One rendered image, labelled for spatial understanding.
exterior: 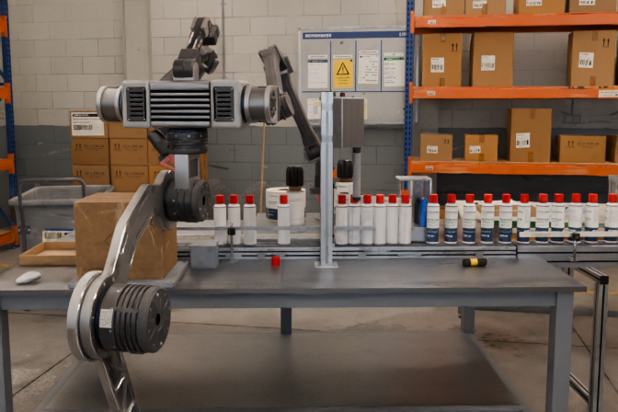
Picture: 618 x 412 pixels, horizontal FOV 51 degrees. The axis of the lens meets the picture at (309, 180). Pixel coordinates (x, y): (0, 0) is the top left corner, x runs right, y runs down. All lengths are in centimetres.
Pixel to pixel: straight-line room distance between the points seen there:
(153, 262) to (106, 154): 396
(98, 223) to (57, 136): 591
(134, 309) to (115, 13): 636
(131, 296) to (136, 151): 439
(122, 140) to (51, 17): 255
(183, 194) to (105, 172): 412
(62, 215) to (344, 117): 280
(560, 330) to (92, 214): 167
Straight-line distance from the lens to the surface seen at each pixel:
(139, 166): 611
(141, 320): 173
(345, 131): 244
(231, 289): 223
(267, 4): 731
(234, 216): 263
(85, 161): 628
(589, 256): 288
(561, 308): 246
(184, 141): 210
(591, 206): 288
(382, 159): 707
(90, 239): 234
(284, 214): 262
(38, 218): 484
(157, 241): 228
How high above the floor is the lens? 145
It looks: 7 degrees down
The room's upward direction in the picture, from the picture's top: straight up
